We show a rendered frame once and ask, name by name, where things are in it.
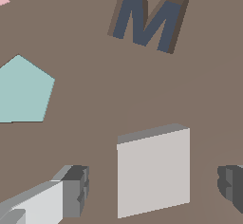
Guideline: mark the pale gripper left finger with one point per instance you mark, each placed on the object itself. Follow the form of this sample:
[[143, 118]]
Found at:
[[47, 199]]

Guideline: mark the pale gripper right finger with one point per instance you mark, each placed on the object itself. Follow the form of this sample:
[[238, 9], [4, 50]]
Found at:
[[234, 186]]

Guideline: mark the brown slotted board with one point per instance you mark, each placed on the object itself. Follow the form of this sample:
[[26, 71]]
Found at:
[[126, 85]]

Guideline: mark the white square block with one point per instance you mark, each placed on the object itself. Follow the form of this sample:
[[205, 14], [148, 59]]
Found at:
[[153, 174]]

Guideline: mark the light teal pentagon block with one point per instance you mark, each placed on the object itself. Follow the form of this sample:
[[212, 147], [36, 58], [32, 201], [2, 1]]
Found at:
[[23, 90]]

